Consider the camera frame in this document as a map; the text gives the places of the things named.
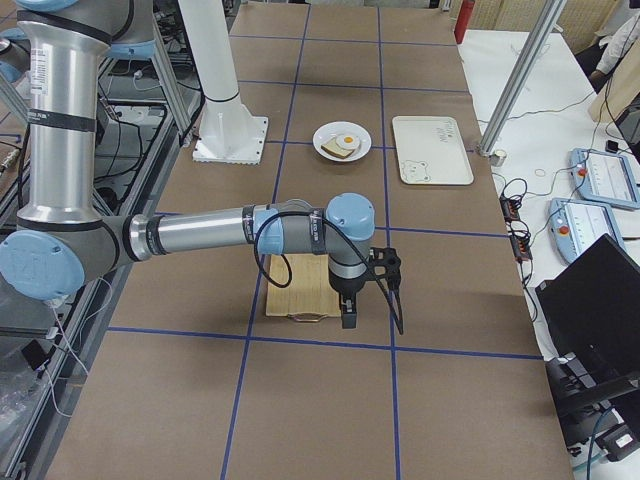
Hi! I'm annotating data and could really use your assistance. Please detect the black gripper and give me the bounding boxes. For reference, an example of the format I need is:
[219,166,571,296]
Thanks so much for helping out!
[329,273,362,329]

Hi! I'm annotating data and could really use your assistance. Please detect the bread slice on plate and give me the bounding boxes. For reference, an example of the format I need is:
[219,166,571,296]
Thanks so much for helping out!
[321,136,357,159]

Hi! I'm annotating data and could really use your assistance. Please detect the white round plate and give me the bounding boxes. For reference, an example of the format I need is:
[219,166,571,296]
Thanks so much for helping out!
[312,121,372,162]

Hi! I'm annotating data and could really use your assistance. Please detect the bamboo cutting board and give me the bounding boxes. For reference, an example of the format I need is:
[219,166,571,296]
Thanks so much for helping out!
[265,254,340,318]

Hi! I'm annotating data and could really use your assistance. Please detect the fried egg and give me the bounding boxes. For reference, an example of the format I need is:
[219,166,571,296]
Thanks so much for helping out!
[335,134,361,150]

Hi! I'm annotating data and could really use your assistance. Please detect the cream bear tray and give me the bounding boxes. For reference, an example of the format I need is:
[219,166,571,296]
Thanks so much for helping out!
[392,116,474,186]

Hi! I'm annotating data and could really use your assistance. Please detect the small metal cylinder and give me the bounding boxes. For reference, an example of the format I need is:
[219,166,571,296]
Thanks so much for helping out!
[489,149,507,168]

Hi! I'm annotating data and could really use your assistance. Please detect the near teach pendant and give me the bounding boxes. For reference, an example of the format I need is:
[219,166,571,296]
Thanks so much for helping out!
[549,198,625,263]

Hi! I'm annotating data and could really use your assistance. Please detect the teach pendant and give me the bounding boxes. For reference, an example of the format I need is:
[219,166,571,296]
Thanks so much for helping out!
[549,198,625,263]
[569,148,639,210]

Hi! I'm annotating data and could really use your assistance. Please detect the black laptop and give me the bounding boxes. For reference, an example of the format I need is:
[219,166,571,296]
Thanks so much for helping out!
[534,232,640,371]

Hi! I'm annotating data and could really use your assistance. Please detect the far teach pendant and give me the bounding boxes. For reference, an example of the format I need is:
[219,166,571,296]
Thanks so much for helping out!
[569,148,639,210]

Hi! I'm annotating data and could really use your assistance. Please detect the red fire extinguisher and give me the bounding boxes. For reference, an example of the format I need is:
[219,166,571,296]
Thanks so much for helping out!
[454,0,476,45]

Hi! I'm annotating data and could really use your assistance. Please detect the seated person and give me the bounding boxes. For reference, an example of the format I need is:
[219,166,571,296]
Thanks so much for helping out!
[575,0,639,93]

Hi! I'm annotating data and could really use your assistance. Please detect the metal cutting board handle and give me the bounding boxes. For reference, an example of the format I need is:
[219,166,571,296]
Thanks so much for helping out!
[289,313,326,323]

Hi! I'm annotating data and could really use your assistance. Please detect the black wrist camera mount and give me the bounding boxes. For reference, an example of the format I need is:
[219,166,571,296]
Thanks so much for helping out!
[368,247,401,292]

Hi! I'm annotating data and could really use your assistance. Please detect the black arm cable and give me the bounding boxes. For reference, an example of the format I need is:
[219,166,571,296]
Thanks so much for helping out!
[252,211,406,335]

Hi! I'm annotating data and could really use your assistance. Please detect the orange black cable adapter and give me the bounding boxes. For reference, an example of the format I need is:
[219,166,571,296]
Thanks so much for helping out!
[499,196,520,223]

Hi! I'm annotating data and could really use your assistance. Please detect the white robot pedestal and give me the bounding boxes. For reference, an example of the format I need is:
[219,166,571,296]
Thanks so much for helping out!
[179,0,268,165]

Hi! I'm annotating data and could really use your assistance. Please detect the aluminium frame post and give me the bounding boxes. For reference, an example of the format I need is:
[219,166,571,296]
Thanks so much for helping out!
[477,0,567,157]

